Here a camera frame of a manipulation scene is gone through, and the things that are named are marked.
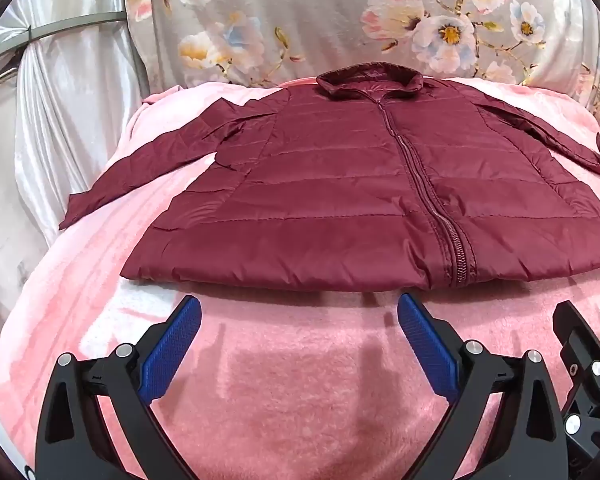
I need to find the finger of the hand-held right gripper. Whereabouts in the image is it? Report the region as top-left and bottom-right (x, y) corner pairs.
(552, 300), (600, 461)

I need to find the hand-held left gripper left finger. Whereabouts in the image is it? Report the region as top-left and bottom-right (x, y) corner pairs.
(34, 295), (203, 480)

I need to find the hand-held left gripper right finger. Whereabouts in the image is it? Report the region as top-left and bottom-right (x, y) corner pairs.
(397, 292), (566, 480)

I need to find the maroon puffer jacket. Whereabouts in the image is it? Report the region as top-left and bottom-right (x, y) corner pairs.
(59, 64), (600, 293)

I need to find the pink fleece blanket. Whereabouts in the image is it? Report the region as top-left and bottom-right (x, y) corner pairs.
(0, 76), (600, 480)

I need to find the white satin curtain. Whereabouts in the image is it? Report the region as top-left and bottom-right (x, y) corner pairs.
(10, 0), (150, 241)

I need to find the grey metal rail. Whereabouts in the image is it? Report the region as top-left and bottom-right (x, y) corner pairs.
(0, 9), (128, 68)

